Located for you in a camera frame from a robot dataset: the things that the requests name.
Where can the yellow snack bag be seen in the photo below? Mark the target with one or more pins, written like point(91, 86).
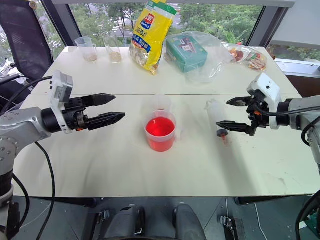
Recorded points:
point(150, 37)

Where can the large cup with red liquid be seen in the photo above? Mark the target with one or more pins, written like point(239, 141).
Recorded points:
point(160, 131)

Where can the small clear empty cup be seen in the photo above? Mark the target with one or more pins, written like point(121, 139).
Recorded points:
point(161, 102)

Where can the clear tall cup with grains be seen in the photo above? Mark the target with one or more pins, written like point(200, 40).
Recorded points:
point(113, 48)

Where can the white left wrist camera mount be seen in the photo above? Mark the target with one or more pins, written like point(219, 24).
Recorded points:
point(61, 90)

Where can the dark rounded foot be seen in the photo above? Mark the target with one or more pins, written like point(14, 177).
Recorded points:
point(188, 222)
point(125, 222)

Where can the green box in plastic bag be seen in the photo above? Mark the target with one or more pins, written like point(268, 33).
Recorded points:
point(190, 55)

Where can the dark rounded right foot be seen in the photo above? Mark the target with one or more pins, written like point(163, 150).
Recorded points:
point(188, 222)

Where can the black mesh office chair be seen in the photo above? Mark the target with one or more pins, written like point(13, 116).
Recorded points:
point(22, 45)

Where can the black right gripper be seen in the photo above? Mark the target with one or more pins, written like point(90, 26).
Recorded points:
point(257, 110)

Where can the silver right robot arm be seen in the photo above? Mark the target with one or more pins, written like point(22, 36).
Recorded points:
point(302, 115)

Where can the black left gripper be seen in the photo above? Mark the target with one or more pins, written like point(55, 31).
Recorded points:
point(75, 115)

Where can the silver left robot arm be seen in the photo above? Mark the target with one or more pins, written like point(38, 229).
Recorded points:
point(20, 125)

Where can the clear bag of colourful snacks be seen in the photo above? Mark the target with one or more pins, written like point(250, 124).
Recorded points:
point(246, 56)

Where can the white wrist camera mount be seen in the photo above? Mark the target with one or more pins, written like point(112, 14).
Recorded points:
point(267, 97)
point(61, 90)

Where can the dark rounded left foot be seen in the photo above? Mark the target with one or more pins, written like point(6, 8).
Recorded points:
point(125, 222)

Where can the black metal floor bracket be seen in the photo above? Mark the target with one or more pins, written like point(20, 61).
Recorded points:
point(232, 225)
point(102, 216)

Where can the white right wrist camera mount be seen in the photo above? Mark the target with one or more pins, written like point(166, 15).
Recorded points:
point(267, 97)

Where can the clear plastic tube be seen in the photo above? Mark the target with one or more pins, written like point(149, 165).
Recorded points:
point(218, 117)

